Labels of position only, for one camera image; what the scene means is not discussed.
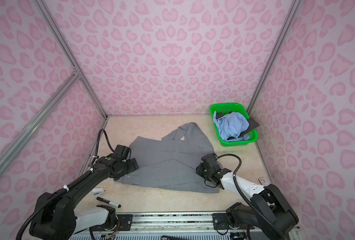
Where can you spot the green plastic basket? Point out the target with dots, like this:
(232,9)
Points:
(232,124)

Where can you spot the light blue shirt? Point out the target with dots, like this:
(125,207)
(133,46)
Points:
(230,124)

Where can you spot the grey long sleeve shirt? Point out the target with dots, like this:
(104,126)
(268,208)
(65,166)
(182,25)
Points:
(170,163)

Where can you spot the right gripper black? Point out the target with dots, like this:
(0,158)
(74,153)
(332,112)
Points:
(199,169)

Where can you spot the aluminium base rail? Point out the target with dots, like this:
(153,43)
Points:
(174,226)

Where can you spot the black marker pen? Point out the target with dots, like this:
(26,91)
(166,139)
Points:
(111,203)

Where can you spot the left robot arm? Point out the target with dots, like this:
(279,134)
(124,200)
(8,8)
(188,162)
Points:
(54,217)

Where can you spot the red white label card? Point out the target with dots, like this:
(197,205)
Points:
(263,181)

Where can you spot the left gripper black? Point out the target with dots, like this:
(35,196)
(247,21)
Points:
(132,166)

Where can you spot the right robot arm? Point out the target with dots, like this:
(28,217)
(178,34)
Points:
(264,207)

